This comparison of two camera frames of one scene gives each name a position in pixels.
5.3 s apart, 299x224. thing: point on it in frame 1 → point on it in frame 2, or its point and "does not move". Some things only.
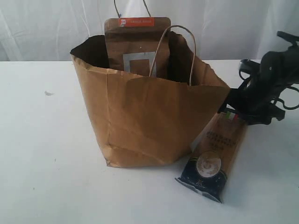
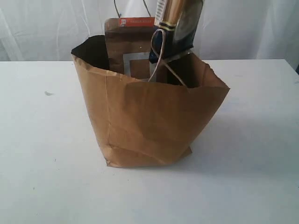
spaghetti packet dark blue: [214, 154] → [177, 22]
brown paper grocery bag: [142, 121] does not move
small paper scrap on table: [48, 94] does not move
